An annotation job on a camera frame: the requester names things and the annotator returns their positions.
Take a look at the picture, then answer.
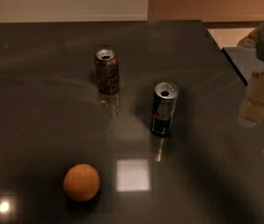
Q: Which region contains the brown gold soda can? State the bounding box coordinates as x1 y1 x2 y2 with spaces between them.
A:
95 49 119 93

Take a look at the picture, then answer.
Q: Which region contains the orange fruit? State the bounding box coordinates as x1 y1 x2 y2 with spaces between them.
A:
63 164 100 202

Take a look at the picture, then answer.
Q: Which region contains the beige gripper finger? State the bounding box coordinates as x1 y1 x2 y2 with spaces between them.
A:
237 27 259 49
238 70 264 128

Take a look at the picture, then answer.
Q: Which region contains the silver blue redbull can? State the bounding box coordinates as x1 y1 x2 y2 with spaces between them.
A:
151 82 179 135

